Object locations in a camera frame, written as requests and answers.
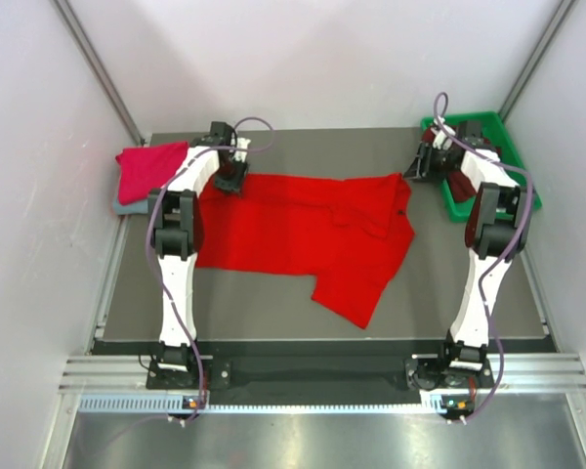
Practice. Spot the dark red t-shirt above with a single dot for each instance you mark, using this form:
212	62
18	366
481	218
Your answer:
461	185

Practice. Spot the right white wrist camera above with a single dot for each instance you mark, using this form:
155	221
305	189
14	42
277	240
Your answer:
441	140

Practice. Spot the slotted cable duct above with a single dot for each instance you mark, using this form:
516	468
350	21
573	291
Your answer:
179	404

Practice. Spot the green plastic bin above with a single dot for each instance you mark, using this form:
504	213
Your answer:
495	131

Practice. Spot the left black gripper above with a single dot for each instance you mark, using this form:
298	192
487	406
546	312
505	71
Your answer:
233	185

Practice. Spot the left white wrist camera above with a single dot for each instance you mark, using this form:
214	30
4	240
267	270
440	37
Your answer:
242	145

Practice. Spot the folded pink t-shirt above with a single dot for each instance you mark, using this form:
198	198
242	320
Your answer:
144	169

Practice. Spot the right corner aluminium post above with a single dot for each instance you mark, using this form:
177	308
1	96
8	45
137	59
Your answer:
545	40

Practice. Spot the aluminium frame rail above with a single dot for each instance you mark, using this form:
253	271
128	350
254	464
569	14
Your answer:
539	373

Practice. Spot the left corner aluminium post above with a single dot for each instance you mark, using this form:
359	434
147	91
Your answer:
88	51

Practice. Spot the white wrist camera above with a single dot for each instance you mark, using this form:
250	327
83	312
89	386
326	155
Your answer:
242	145
441	140

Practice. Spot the bright red t-shirt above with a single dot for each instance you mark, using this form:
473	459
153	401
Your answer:
351	235

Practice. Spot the corner aluminium post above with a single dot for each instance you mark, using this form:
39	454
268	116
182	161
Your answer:
545	40
88	51

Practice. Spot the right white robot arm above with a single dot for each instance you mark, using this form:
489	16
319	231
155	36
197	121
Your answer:
495	233

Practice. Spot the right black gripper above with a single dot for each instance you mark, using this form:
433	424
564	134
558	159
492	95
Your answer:
423	157

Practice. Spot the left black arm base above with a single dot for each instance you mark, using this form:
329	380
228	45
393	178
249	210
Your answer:
217	375

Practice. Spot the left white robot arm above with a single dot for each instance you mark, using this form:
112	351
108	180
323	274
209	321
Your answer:
175	234

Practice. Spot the folded grey-blue t-shirt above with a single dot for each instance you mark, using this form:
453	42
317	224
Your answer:
139	207

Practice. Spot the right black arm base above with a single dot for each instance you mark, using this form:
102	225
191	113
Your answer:
428	373

